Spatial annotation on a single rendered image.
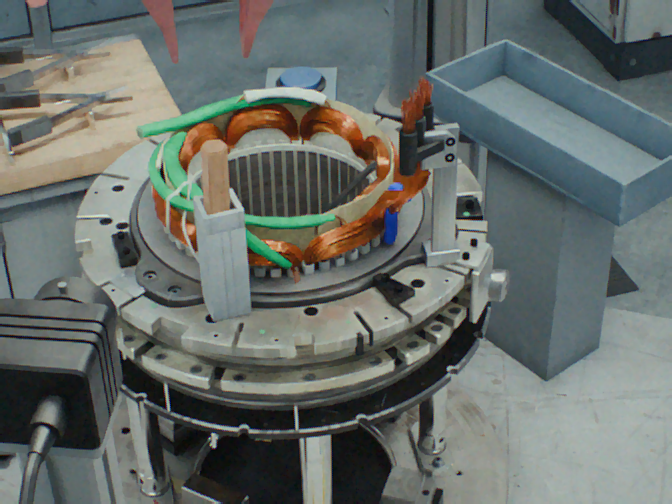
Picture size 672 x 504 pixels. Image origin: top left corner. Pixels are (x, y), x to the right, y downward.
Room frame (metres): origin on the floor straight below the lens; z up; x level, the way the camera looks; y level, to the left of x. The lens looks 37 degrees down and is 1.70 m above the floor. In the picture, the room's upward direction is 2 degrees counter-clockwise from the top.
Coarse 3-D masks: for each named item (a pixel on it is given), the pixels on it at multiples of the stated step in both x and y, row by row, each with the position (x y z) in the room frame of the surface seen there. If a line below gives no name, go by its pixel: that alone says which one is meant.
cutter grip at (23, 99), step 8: (0, 96) 1.04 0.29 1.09; (8, 96) 1.04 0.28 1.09; (16, 96) 1.04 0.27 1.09; (24, 96) 1.04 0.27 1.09; (32, 96) 1.04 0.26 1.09; (0, 104) 1.04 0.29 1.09; (8, 104) 1.04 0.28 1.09; (16, 104) 1.04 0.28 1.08; (24, 104) 1.04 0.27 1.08; (32, 104) 1.04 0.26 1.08; (40, 104) 1.04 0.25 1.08
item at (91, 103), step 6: (84, 102) 1.03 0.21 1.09; (90, 102) 1.03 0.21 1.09; (96, 102) 1.03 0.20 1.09; (72, 108) 1.02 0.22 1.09; (78, 108) 1.02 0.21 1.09; (84, 108) 1.02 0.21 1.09; (90, 108) 1.03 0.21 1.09; (60, 114) 1.01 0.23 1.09; (66, 114) 1.01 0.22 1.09; (72, 114) 1.01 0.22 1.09; (78, 114) 1.02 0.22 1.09; (54, 120) 1.00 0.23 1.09; (60, 120) 1.01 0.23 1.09; (66, 120) 1.01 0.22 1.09; (54, 126) 1.00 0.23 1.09
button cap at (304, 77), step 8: (288, 72) 1.15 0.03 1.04; (296, 72) 1.15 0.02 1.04; (304, 72) 1.15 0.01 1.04; (312, 72) 1.15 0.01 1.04; (280, 80) 1.14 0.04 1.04; (288, 80) 1.14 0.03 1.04; (296, 80) 1.14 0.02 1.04; (304, 80) 1.14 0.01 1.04; (312, 80) 1.14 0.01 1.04; (320, 80) 1.14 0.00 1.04; (304, 88) 1.13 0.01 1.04; (312, 88) 1.13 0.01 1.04
